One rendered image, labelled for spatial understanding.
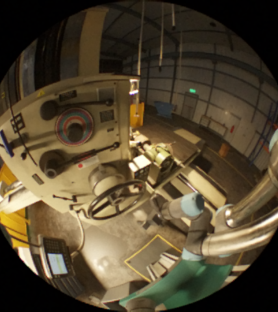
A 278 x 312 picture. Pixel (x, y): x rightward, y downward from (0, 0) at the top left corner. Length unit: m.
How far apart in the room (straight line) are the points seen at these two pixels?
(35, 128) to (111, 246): 1.82
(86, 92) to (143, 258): 1.71
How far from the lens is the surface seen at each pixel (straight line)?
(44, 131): 0.45
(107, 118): 0.45
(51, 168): 0.45
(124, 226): 1.84
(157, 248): 1.56
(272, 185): 0.37
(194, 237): 0.36
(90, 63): 1.14
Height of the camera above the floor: 1.82
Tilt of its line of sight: 41 degrees down
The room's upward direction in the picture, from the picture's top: 4 degrees clockwise
